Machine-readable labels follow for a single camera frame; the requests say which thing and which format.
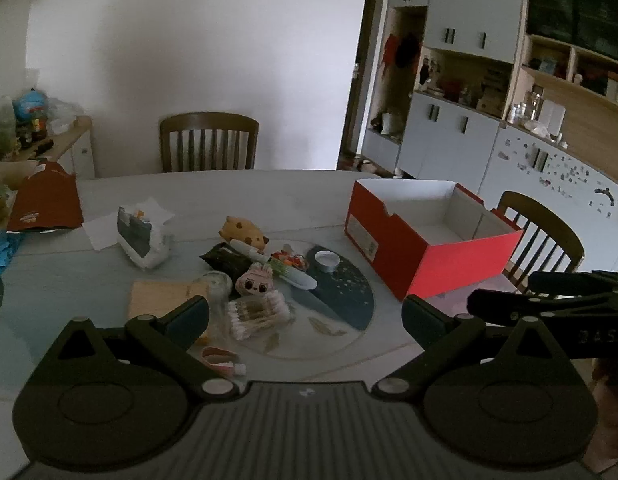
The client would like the cotton swab pack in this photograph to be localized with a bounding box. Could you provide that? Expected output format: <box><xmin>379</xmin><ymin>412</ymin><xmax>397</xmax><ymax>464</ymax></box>
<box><xmin>227</xmin><ymin>290</ymin><xmax>292</xmax><ymax>340</ymax></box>

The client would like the white tissue pack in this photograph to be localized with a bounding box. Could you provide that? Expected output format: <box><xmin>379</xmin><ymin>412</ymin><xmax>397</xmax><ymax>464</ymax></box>
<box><xmin>116</xmin><ymin>207</ymin><xmax>172</xmax><ymax>271</ymax></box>

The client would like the dark wooden chair right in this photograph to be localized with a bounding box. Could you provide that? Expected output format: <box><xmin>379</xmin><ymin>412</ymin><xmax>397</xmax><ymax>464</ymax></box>
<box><xmin>497</xmin><ymin>191</ymin><xmax>585</xmax><ymax>295</ymax></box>

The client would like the dark wooden chair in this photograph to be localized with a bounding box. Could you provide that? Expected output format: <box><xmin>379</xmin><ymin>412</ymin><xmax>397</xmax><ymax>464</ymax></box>
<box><xmin>497</xmin><ymin>191</ymin><xmax>585</xmax><ymax>295</ymax></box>
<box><xmin>159</xmin><ymin>112</ymin><xmax>260</xmax><ymax>172</ymax></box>

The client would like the black snack packet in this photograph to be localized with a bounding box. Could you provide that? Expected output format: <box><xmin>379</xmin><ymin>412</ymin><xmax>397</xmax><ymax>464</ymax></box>
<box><xmin>199</xmin><ymin>242</ymin><xmax>253</xmax><ymax>283</ymax></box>

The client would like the red shoe box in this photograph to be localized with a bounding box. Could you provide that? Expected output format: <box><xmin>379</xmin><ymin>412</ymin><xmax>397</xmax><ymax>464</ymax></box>
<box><xmin>345</xmin><ymin>179</ymin><xmax>522</xmax><ymax>300</ymax></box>

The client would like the dark blue oval mat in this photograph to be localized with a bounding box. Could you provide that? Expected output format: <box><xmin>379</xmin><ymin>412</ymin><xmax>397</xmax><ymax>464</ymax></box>
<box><xmin>292</xmin><ymin>245</ymin><xmax>375</xmax><ymax>332</ymax></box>

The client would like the white paper sheet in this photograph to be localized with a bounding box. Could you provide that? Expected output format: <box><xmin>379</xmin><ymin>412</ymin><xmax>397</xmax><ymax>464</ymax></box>
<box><xmin>83</xmin><ymin>197</ymin><xmax>175</xmax><ymax>252</ymax></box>

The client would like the brown spotted plush toy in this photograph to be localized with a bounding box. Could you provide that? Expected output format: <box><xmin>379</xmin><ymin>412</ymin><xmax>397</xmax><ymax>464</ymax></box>
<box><xmin>219</xmin><ymin>216</ymin><xmax>269</xmax><ymax>252</ymax></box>

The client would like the white green tube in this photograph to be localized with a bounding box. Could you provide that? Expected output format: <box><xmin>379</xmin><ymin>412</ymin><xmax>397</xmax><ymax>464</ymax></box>
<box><xmin>229</xmin><ymin>240</ymin><xmax>318</xmax><ymax>290</ymax></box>

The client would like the small white cup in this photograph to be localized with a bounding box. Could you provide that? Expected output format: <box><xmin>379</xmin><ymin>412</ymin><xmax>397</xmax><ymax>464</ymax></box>
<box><xmin>315</xmin><ymin>250</ymin><xmax>341</xmax><ymax>273</ymax></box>

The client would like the dark red paper bag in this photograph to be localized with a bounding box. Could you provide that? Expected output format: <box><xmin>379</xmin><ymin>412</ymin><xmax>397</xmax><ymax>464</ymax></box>
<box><xmin>6</xmin><ymin>162</ymin><xmax>84</xmax><ymax>233</ymax></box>

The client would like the blue cloth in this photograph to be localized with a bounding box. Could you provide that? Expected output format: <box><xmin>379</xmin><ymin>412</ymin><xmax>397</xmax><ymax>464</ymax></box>
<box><xmin>0</xmin><ymin>231</ymin><xmax>24</xmax><ymax>276</ymax></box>

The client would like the dark wooden chair far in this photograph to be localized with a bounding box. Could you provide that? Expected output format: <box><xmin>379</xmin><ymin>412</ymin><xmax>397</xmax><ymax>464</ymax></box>
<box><xmin>159</xmin><ymin>112</ymin><xmax>260</xmax><ymax>172</ymax></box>

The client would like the blue globe toy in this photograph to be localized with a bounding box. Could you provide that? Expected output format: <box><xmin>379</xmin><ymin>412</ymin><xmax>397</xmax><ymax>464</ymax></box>
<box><xmin>13</xmin><ymin>89</ymin><xmax>48</xmax><ymax>124</ymax></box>

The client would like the white wall cabinet unit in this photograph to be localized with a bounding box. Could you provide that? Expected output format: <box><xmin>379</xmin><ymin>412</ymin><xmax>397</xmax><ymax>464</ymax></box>
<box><xmin>372</xmin><ymin>0</ymin><xmax>618</xmax><ymax>271</ymax></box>

